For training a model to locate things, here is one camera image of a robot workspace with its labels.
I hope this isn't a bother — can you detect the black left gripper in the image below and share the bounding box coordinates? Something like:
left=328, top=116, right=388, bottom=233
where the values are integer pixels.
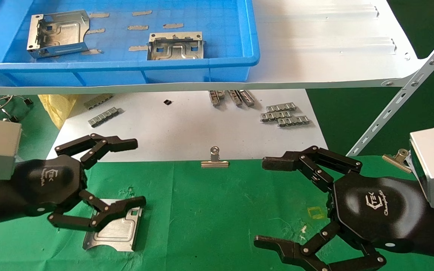
left=0, top=133, right=147, bottom=232

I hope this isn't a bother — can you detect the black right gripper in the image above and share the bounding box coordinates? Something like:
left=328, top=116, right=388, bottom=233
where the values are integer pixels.
left=254, top=174, right=434, bottom=271

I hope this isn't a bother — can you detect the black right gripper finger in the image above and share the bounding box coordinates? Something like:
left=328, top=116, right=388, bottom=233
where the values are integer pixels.
left=261, top=146, right=363, bottom=193

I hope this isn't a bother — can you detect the stamped metal bracket part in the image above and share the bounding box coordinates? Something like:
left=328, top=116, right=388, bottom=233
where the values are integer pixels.
left=83, top=206, right=144, bottom=252
left=147, top=32, right=205, bottom=61
left=27, top=10, right=90, bottom=59

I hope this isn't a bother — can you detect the silver binder clip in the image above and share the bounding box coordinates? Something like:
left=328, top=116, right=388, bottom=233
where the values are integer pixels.
left=201, top=146, right=229, bottom=168
left=382, top=149, right=413, bottom=174

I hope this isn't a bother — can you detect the green cloth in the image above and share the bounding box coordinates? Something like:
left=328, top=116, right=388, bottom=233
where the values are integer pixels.
left=0, top=155, right=434, bottom=271

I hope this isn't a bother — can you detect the yellow cloth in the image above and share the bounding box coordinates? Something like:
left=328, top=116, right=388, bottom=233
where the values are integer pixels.
left=37, top=94, right=79, bottom=129

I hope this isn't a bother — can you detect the white metal shelf board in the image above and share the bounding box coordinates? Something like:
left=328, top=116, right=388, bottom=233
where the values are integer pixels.
left=0, top=0, right=428, bottom=95

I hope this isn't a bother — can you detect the long white slotted strut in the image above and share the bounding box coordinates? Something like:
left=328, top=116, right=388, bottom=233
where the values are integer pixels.
left=347, top=23, right=434, bottom=157

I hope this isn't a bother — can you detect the blue plastic bin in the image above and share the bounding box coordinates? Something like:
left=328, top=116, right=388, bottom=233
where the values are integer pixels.
left=0, top=0, right=260, bottom=87

